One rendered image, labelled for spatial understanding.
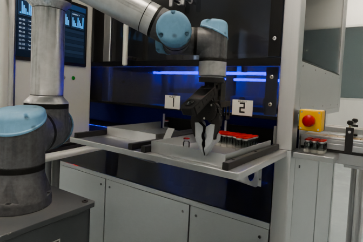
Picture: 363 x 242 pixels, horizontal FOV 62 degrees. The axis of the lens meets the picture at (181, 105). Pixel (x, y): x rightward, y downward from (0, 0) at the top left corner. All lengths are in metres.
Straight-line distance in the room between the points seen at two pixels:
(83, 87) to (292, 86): 1.03
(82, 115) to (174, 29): 1.09
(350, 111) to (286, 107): 4.61
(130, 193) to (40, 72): 0.91
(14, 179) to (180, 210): 0.84
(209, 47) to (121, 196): 1.07
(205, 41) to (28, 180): 0.54
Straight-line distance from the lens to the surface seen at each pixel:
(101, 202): 1.81
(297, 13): 1.17
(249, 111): 1.19
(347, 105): 5.74
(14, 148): 0.77
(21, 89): 1.45
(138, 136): 1.16
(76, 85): 1.63
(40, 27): 0.91
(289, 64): 1.14
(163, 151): 0.94
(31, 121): 0.76
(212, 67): 0.81
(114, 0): 0.72
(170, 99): 1.38
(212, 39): 0.81
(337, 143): 1.23
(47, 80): 0.89
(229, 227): 1.33
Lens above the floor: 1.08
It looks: 3 degrees down
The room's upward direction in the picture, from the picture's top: 3 degrees clockwise
